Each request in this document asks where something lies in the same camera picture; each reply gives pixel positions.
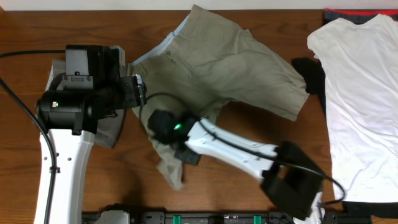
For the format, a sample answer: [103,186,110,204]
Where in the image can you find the folded grey shorts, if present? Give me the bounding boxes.
[45,59,126,149]

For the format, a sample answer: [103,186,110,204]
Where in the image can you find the black garment under shirt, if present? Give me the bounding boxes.
[292,57,326,115]

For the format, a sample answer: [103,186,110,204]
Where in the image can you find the dark garment with red trim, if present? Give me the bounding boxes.
[323,9,397,25]

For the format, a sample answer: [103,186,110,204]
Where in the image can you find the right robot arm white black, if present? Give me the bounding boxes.
[147,110,325,223]

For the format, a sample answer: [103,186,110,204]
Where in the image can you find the white t-shirt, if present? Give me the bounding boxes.
[307,14,397,203]

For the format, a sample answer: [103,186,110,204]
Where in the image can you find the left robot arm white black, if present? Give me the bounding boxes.
[34,45,146,223]

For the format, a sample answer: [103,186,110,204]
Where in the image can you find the olive green shorts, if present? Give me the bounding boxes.
[127,4,310,190]

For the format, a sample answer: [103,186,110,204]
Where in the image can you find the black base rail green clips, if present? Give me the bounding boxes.
[81,204,372,224]

